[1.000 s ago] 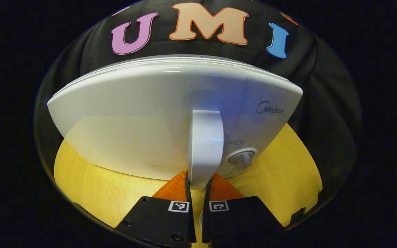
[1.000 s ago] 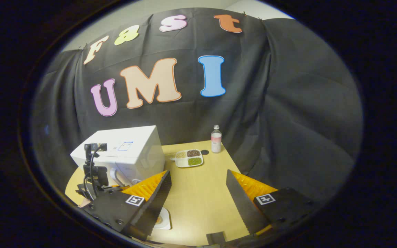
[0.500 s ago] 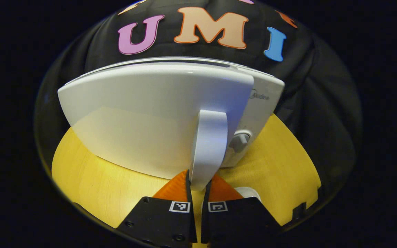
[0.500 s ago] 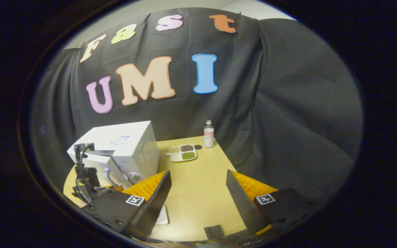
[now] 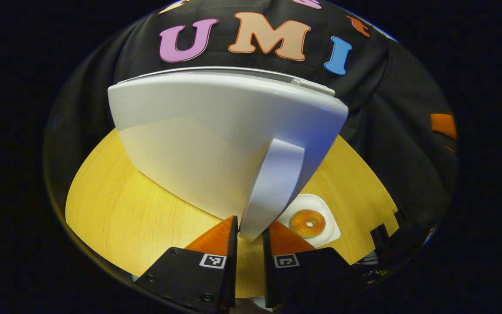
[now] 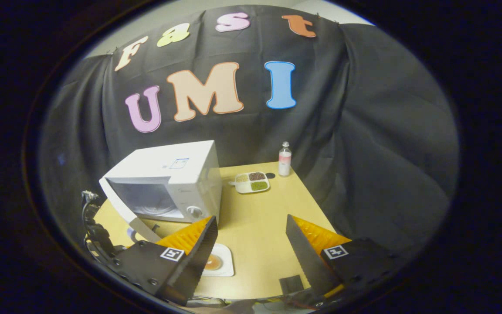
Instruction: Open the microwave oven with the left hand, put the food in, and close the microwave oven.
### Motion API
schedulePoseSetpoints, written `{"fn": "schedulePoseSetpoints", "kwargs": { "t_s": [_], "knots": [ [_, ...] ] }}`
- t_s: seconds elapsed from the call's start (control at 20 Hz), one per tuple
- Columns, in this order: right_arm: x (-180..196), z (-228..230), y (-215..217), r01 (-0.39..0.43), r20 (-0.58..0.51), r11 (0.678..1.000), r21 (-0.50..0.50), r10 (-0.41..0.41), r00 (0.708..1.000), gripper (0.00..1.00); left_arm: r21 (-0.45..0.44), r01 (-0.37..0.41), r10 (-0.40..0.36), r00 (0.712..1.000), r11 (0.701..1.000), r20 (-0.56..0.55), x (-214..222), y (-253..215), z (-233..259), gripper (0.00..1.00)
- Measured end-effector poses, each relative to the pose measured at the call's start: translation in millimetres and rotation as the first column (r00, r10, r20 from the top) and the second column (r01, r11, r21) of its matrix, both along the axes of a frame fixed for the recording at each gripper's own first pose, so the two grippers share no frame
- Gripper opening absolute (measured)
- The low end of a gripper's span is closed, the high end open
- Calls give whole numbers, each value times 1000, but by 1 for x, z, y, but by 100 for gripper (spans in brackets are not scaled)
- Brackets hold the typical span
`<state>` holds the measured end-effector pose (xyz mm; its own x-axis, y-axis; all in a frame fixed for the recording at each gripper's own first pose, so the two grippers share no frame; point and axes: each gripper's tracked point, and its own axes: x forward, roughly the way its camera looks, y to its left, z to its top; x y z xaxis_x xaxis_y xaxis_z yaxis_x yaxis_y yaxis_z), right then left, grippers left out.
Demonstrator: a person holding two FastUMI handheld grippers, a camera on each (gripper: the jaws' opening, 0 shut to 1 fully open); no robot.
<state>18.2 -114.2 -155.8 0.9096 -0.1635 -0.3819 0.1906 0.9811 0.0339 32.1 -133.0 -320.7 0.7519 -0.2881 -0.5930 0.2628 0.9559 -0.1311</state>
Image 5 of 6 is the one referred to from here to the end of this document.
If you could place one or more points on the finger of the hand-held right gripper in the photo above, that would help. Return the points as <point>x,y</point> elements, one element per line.
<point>443,125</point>

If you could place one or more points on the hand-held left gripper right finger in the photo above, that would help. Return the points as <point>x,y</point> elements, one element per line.
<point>268,270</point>

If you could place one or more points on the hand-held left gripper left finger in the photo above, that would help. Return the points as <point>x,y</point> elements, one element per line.
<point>232,261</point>

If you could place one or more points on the glazed donut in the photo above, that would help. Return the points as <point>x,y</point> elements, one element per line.
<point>299,224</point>

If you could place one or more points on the white plate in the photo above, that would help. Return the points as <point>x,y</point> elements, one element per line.
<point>307,201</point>

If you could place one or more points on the white microwave oven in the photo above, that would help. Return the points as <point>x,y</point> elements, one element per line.
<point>198,139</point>

